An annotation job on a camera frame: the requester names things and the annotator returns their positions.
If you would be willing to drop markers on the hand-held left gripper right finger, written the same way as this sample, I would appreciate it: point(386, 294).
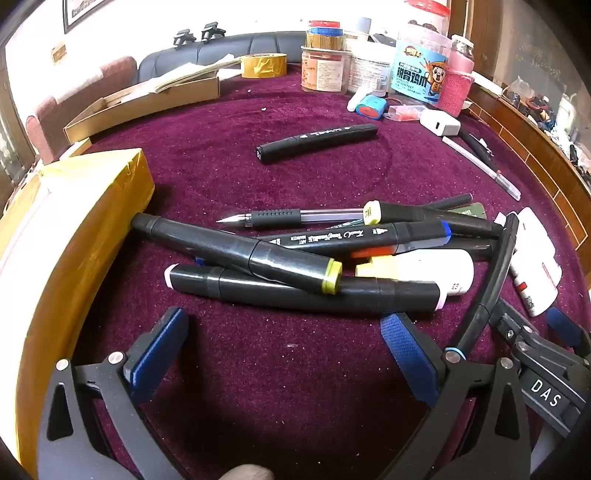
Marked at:
point(411, 360)

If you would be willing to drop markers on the black clip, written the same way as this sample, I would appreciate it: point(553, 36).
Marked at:
point(212, 32)
point(184, 38)

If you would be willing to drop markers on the black sofa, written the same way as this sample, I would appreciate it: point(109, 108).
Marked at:
point(258, 46)

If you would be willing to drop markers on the gold wall plate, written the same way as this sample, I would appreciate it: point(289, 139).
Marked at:
point(57, 50)

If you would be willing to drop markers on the white flat box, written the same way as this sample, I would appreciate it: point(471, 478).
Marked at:
point(535, 240)

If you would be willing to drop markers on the dark wooden glass cabinet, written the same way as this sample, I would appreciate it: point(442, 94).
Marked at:
point(11, 152)

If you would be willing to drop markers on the white plastic jar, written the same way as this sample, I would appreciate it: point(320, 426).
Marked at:
point(369, 69)

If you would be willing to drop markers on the grey tape roll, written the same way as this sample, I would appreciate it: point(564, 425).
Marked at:
point(364, 24)

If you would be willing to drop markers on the small white tube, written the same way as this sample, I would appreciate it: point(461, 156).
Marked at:
point(355, 102)

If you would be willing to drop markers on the small plastic bag red pieces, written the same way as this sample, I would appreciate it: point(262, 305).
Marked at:
point(406, 113)

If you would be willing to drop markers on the white tube red label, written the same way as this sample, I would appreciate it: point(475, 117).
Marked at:
point(526, 293)

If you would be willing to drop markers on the wooden display cabinet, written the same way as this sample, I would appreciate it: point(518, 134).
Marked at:
point(508, 37)

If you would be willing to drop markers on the person's left hand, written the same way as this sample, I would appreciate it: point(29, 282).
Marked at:
point(247, 473)

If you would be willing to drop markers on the blue and red sharpener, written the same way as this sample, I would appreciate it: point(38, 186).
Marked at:
point(371, 108)

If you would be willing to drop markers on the black marker yellow cap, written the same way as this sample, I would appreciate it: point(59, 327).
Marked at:
point(425, 214)

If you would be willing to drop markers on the yellow taped box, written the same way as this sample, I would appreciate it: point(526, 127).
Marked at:
point(69, 240)

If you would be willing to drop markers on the clear gel pen black grip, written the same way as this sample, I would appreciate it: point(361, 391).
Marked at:
point(277, 217)

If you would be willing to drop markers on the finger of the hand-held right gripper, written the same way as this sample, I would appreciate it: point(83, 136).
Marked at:
point(565, 327)
point(501, 258)

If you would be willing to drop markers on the round wooden table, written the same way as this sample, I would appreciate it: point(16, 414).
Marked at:
point(531, 152)

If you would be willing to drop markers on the stack of coloured tape rolls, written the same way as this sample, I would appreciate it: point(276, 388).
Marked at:
point(325, 34)

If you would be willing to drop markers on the white charger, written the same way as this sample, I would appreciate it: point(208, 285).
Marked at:
point(438, 121)

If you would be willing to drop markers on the shelf of small trinkets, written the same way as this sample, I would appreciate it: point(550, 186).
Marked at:
point(540, 108)

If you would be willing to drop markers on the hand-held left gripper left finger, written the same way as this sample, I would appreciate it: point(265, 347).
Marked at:
point(157, 353)

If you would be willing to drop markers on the framed painting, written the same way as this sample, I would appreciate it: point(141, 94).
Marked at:
point(78, 11)

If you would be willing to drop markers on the maroon velvet tablecloth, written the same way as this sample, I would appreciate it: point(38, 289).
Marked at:
point(323, 184)

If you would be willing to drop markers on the stack of papers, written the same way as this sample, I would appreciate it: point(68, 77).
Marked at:
point(184, 76)

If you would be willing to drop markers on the plain black marker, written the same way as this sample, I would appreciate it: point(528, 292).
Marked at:
point(318, 141)

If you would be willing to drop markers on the white highlighter yellow cap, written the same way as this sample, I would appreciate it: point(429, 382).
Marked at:
point(429, 272)

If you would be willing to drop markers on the black marker orange band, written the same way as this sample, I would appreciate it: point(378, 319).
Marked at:
point(466, 247)

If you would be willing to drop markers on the slim black pen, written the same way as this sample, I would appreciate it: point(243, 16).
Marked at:
point(455, 201)

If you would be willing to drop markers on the brown cardboard box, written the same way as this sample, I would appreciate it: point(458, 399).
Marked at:
point(138, 104)

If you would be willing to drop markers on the white pen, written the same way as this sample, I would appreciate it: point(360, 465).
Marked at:
point(480, 164)

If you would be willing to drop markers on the pile of marker pens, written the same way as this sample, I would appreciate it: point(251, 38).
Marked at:
point(207, 240)

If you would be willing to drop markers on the clear jar blue cartoon label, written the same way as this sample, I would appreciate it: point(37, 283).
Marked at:
point(420, 74)

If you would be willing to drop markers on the clear jar orange label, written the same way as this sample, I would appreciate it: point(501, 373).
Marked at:
point(323, 74)

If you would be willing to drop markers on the yellow tape roll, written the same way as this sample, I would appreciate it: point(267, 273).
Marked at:
point(249, 69)

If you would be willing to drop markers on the maroon chair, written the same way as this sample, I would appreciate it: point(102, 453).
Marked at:
point(60, 115)

